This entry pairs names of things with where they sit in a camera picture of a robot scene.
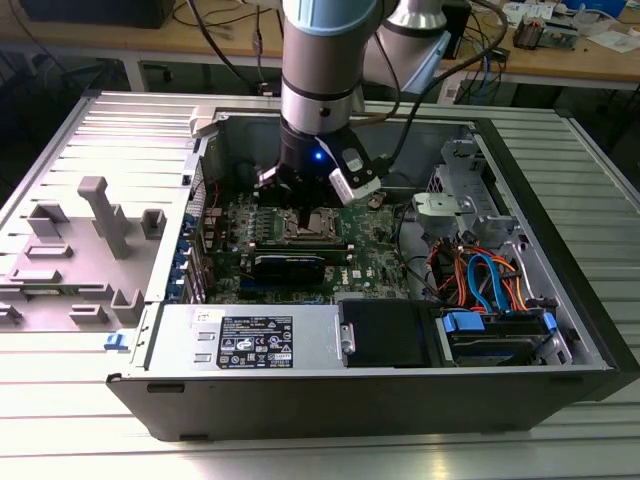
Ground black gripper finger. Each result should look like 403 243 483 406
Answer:
306 197 346 237
254 165 308 237

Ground CPU socket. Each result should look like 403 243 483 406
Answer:
279 205 342 244

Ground black RAM stick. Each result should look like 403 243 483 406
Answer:
248 237 354 254

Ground black graphics card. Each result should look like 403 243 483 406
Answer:
239 252 326 286

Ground green motherboard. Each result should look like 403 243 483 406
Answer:
199 187 426 306

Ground grey case latch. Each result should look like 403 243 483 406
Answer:
189 105 221 139

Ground silver metal drive cage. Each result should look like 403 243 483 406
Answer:
424 138 524 251

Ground silver power supply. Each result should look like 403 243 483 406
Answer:
130 302 346 374

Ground hard disk in blue carrier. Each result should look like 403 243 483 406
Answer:
439 309 559 369

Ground black PC case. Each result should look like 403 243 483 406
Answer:
104 107 640 444

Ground small upright black box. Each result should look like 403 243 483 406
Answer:
447 2 474 60

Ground grey parts rack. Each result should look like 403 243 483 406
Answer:
0 175 169 334

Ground large black box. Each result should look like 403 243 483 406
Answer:
19 0 176 30

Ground white printed card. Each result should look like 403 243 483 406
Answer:
498 2 532 27

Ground copper finned heat sink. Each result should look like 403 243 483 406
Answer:
513 13 547 50

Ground wooden desk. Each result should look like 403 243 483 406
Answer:
0 0 640 91

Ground green circuit board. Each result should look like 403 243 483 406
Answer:
542 19 581 50

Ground white paper sheet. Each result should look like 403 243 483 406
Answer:
587 27 640 54

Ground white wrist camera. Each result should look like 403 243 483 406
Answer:
328 144 384 204

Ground silver round metal bracket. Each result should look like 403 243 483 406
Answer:
410 192 475 239

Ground red and orange wires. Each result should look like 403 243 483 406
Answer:
427 242 474 307

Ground blue wire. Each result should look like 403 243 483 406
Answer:
467 253 511 316

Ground orange wire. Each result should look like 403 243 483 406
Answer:
499 257 530 314

